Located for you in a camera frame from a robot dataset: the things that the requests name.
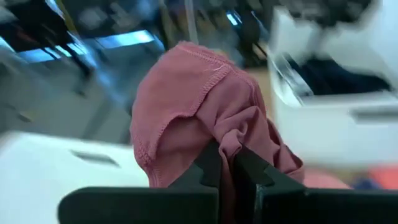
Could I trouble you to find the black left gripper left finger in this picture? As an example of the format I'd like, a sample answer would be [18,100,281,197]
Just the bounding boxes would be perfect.
[57,139,223,224]

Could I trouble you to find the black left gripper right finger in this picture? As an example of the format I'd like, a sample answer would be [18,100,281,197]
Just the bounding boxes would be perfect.
[234,146,398,224]

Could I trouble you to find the blue sock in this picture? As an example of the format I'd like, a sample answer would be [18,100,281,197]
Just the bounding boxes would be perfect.
[353,177,371,190]

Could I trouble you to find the orange-red sock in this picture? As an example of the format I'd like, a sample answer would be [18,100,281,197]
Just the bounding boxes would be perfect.
[369,167,398,190]

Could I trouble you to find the dusty pink garment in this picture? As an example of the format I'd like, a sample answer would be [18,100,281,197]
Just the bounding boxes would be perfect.
[129,40,305,224]

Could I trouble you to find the navy black underwear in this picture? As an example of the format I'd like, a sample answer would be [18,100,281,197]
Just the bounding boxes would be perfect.
[287,57,391,96]

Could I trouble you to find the light pink sock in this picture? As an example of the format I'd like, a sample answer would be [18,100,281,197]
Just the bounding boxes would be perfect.
[303,169,351,190]

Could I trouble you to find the white bin holding dark garments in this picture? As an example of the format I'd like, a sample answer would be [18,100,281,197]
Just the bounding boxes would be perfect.
[267,0,398,170]

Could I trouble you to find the white bin holding coloured garments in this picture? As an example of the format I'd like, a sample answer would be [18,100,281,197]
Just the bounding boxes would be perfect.
[0,130,150,224]

